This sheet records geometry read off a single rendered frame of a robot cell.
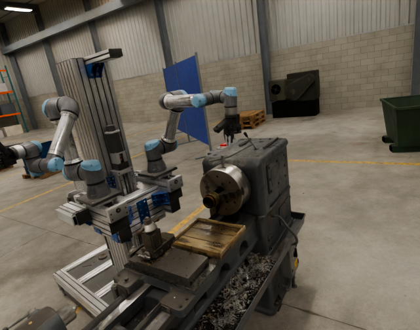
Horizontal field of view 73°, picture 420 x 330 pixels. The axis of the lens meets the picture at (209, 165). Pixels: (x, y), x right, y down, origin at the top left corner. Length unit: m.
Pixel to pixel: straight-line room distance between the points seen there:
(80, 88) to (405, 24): 10.32
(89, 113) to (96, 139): 0.18
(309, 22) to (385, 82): 3.31
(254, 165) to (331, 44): 9.90
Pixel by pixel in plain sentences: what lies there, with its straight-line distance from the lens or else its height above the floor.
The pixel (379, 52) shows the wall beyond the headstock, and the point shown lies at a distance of 11.32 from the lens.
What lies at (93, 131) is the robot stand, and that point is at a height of 1.55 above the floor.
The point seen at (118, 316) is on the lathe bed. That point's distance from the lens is 1.45.
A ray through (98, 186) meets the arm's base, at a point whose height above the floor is 1.24.
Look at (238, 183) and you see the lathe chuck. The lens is 1.72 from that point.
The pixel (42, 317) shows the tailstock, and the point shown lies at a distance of 1.15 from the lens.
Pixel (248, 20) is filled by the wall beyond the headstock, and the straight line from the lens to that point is 12.57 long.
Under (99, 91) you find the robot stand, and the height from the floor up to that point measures 1.81.
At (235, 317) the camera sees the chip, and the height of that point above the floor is 0.55.
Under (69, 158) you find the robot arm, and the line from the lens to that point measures 2.00.
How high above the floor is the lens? 1.78
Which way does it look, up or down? 17 degrees down
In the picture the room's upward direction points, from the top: 9 degrees counter-clockwise
